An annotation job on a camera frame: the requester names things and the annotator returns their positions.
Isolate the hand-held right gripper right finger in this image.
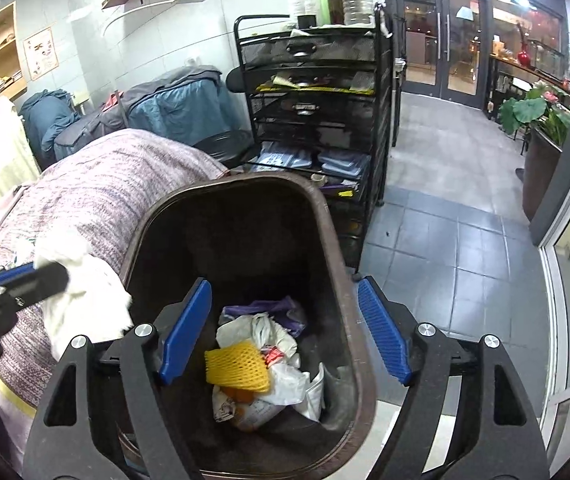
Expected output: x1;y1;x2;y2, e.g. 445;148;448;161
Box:
357;275;550;480

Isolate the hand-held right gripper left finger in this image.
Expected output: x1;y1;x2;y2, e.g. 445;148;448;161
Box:
24;277;213;480

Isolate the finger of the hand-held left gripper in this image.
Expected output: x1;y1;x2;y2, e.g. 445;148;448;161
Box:
0;261;70;311
0;263;36;291

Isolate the white cloth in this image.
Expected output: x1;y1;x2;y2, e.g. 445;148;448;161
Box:
32;237;133;361

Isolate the yellow foam fruit net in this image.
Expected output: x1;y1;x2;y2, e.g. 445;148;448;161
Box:
204;340;272;395

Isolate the white plastic bag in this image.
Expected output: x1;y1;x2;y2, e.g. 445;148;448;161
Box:
257;360;316;408
215;312;298;361

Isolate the white printed packet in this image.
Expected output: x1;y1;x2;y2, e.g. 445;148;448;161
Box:
212;385;291;431

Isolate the dark brown trash bin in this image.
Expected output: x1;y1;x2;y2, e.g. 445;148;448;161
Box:
117;172;378;478

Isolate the purple plastic bag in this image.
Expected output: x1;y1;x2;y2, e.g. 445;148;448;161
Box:
220;296;308;338

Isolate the pink knit blanket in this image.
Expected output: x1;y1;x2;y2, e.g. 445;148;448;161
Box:
0;129;228;411

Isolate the cream cloth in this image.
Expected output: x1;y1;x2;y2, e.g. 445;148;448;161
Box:
0;96;40;196

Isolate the grey fabric bag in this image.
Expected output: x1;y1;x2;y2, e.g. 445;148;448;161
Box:
54;105;130;161

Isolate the dark blue fabric cover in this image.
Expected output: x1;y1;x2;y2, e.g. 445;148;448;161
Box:
19;89;78;171

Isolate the clear plastic pack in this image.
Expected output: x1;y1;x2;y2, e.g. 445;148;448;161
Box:
255;142;313;168
317;149;371;178

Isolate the black chair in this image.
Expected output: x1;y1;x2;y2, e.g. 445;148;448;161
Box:
192;66;257;168

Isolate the black mesh drawer cart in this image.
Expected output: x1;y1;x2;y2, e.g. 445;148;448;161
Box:
234;10;401;271

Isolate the blue grey covered case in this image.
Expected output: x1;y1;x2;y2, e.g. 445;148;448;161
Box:
124;65;236;148

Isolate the dark planter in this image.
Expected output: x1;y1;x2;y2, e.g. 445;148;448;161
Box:
521;127;563;221

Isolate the yellow strip packet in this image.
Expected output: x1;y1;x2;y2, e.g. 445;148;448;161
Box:
257;81;366;95

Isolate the green leafy plant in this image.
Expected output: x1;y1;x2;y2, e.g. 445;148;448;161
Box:
499;85;570;146

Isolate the glass double door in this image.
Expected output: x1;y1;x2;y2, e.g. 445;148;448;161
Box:
392;0;491;111

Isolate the wooden counter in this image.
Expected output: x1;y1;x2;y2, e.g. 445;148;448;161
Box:
490;52;570;96

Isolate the wall poster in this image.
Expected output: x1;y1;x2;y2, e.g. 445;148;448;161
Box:
22;26;60;81

